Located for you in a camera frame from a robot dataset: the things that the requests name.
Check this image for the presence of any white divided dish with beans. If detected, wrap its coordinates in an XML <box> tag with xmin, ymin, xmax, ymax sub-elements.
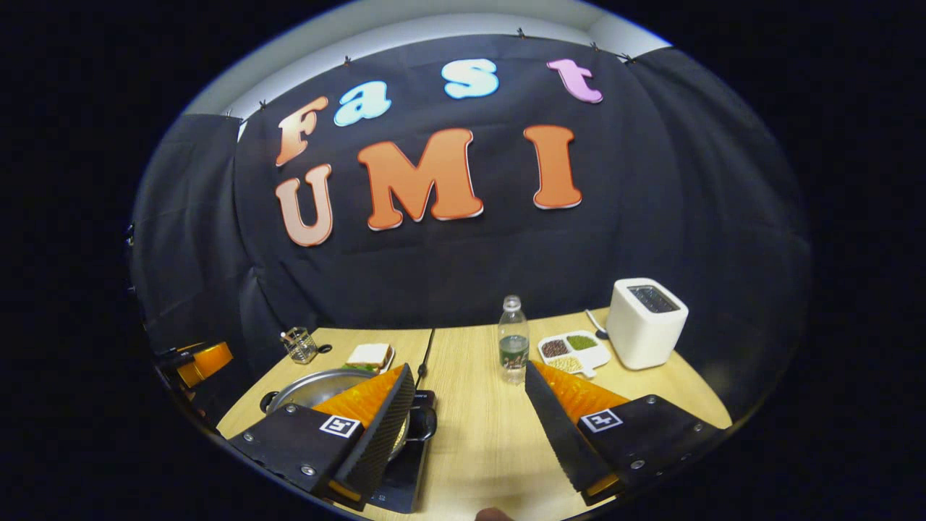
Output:
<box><xmin>538</xmin><ymin>331</ymin><xmax>612</xmax><ymax>378</ymax></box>

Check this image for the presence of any white toaster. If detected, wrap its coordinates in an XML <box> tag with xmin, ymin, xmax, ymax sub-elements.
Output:
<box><xmin>606</xmin><ymin>278</ymin><xmax>689</xmax><ymax>370</ymax></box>

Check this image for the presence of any clear plastic water bottle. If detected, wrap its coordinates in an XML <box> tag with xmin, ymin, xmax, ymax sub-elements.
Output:
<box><xmin>498</xmin><ymin>295</ymin><xmax>530</xmax><ymax>384</ymax></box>

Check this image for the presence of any black induction cooktop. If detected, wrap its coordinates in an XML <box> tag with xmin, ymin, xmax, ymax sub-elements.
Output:
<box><xmin>369</xmin><ymin>389</ymin><xmax>437</xmax><ymax>514</ymax></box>

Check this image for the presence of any sandwich with lettuce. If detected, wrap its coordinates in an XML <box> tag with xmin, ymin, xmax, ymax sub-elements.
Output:
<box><xmin>346</xmin><ymin>343</ymin><xmax>394</xmax><ymax>373</ymax></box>

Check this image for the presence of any steel pot with soybeans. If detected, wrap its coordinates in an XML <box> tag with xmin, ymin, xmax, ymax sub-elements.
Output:
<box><xmin>260</xmin><ymin>368</ymin><xmax>438</xmax><ymax>464</ymax></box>

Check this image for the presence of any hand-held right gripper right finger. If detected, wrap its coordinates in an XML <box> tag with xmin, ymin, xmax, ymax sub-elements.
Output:
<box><xmin>522</xmin><ymin>360</ymin><xmax>728</xmax><ymax>507</ymax></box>

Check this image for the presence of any wire utensil holder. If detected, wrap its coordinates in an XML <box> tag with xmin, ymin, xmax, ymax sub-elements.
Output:
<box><xmin>281</xmin><ymin>327</ymin><xmax>319</xmax><ymax>365</ymax></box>

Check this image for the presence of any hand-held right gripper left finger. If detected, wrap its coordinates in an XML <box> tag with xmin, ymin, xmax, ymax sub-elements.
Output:
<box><xmin>228</xmin><ymin>363</ymin><xmax>417</xmax><ymax>511</ymax></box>

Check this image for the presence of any black power cable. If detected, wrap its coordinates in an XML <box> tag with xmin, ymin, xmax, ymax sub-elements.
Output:
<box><xmin>417</xmin><ymin>328</ymin><xmax>436</xmax><ymax>391</ymax></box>

